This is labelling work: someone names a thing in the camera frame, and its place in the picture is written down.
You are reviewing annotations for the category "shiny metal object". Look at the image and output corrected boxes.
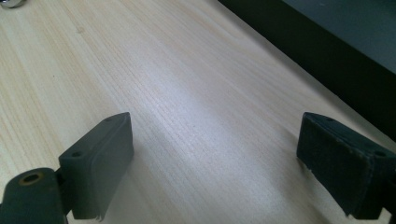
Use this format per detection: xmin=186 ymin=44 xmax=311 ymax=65
xmin=0 ymin=0 xmax=26 ymax=9

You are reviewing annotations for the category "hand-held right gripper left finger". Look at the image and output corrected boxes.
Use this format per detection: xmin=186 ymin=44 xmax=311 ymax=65
xmin=58 ymin=111 xmax=135 ymax=222

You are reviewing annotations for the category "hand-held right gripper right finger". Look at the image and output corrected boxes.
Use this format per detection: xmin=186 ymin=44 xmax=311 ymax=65
xmin=295 ymin=111 xmax=396 ymax=220

